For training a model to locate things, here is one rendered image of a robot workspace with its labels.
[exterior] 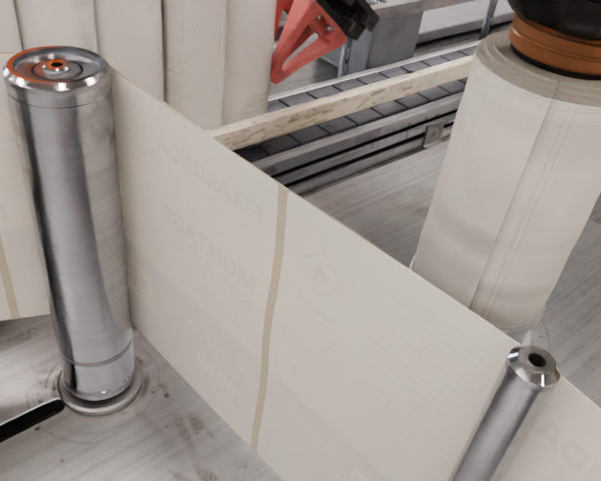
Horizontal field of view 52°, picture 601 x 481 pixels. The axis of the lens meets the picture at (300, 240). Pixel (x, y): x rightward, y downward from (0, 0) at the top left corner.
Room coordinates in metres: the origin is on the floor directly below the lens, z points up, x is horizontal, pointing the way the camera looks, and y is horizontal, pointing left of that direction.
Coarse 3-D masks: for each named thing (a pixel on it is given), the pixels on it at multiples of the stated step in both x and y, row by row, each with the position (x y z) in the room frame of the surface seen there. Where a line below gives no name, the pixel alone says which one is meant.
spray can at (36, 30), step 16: (16, 0) 0.38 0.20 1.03; (32, 0) 0.38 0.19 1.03; (48, 0) 0.38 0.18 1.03; (64, 0) 0.38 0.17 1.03; (80, 0) 0.39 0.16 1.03; (16, 16) 0.38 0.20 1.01; (32, 16) 0.38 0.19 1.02; (48, 16) 0.38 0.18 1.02; (64, 16) 0.38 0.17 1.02; (80, 16) 0.39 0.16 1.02; (32, 32) 0.38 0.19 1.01; (48, 32) 0.38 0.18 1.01; (64, 32) 0.38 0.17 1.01; (80, 32) 0.39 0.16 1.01; (96, 48) 0.41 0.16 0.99
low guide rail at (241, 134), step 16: (448, 64) 0.67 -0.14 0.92; (464, 64) 0.68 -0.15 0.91; (384, 80) 0.60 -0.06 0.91; (400, 80) 0.61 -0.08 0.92; (416, 80) 0.62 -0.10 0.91; (432, 80) 0.64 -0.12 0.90; (448, 80) 0.67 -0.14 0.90; (336, 96) 0.55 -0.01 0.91; (352, 96) 0.56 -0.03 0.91; (368, 96) 0.57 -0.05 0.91; (384, 96) 0.59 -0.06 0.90; (400, 96) 0.61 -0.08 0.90; (272, 112) 0.50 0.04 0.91; (288, 112) 0.50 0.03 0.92; (304, 112) 0.51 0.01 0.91; (320, 112) 0.53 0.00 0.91; (336, 112) 0.54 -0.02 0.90; (352, 112) 0.56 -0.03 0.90; (224, 128) 0.46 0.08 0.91; (240, 128) 0.46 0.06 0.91; (256, 128) 0.47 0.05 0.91; (272, 128) 0.48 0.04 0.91; (288, 128) 0.50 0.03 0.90; (224, 144) 0.45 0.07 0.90; (240, 144) 0.46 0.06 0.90
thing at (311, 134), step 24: (384, 72) 0.71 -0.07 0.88; (408, 72) 0.72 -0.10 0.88; (288, 96) 0.61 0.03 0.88; (312, 96) 0.62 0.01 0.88; (408, 96) 0.65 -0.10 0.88; (432, 96) 0.66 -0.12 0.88; (336, 120) 0.57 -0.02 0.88; (360, 120) 0.57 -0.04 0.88; (264, 144) 0.50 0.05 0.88; (288, 144) 0.51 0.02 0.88
